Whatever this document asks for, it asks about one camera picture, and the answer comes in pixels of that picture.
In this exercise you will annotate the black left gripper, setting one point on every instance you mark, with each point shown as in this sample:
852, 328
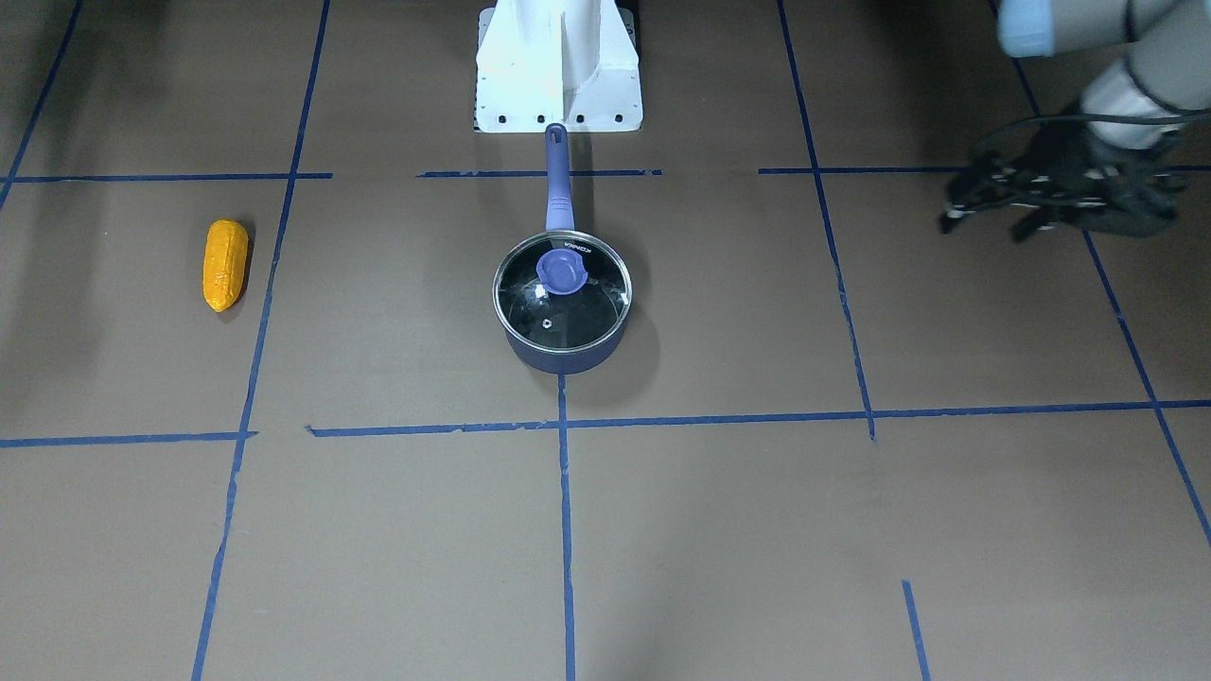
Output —
1058, 154

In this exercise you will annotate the glass pot lid blue knob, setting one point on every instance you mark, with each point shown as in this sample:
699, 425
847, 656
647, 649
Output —
562, 292

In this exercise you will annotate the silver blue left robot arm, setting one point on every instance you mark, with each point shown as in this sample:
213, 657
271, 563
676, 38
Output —
1159, 83

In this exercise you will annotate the yellow toy corn cob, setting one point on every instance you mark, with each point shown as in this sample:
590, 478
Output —
224, 264

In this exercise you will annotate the dark blue saucepan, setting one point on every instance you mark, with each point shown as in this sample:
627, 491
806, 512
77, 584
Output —
560, 215

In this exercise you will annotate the white pedestal column base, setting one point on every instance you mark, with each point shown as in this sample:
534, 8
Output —
576, 63

